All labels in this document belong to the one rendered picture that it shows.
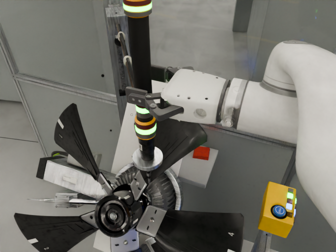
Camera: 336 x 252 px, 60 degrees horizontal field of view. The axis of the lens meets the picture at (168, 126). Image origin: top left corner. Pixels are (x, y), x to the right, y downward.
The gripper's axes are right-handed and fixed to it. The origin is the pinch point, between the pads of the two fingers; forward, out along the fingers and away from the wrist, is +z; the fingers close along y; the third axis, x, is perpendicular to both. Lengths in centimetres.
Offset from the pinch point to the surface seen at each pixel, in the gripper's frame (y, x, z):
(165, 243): -5.3, -46.9, -6.3
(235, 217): 8, -44, -22
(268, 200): 28, -58, -32
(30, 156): 81, -165, 162
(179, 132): 14.8, -24.3, -2.4
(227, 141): 70, -75, -10
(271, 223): 21, -61, -35
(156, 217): 1.1, -47.0, -0.9
